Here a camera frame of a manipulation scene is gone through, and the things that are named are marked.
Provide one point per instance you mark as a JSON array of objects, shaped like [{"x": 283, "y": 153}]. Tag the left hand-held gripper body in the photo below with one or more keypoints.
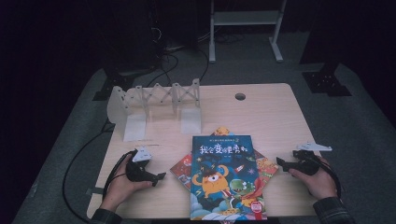
[{"x": 137, "y": 172}]

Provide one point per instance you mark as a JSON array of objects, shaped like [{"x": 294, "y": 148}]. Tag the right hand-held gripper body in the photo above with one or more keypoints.
[{"x": 306, "y": 166}]

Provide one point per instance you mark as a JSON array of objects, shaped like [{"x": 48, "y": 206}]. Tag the light blue animals picture book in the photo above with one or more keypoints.
[{"x": 180, "y": 169}]

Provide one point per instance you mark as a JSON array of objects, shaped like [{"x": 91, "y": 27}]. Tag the blue monster picture book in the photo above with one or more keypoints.
[{"x": 218, "y": 174}]

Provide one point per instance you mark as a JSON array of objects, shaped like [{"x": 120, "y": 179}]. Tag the person's right hand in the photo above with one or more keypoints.
[{"x": 320, "y": 183}]

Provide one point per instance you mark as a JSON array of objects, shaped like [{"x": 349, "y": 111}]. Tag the person's left hand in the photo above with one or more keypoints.
[{"x": 120, "y": 189}]

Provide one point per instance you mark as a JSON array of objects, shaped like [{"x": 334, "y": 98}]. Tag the grey tape strip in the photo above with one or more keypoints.
[{"x": 95, "y": 191}]

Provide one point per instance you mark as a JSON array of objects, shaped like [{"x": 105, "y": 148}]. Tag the white metal stand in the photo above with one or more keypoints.
[{"x": 246, "y": 18}]

